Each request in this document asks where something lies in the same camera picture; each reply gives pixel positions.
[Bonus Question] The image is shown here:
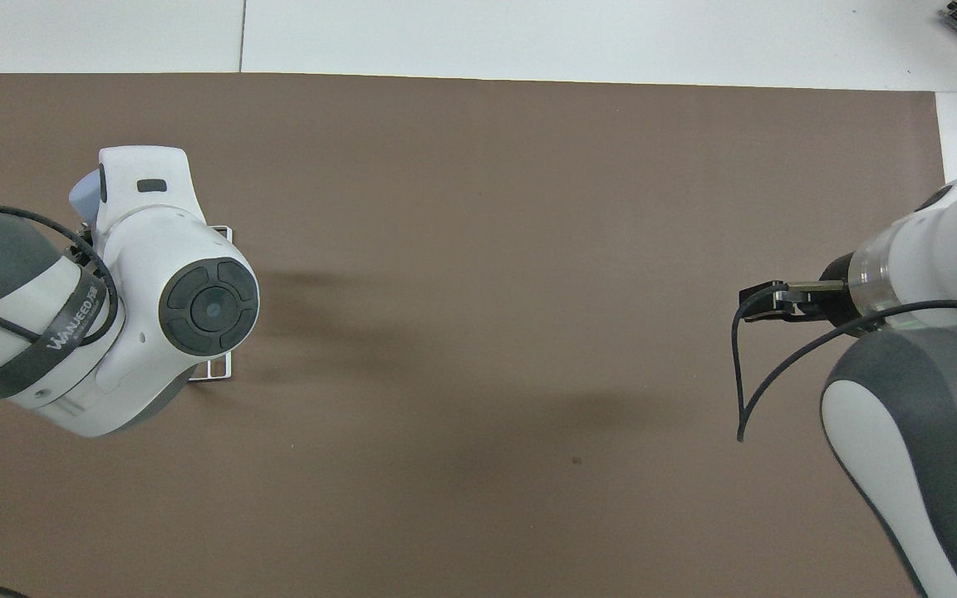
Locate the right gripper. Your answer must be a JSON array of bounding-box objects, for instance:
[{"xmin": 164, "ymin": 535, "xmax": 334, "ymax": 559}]
[{"xmin": 777, "ymin": 252, "xmax": 875, "ymax": 336}]

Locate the light blue cup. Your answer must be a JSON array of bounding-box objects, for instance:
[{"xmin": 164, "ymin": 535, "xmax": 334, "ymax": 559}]
[{"xmin": 68, "ymin": 165, "xmax": 107, "ymax": 228}]

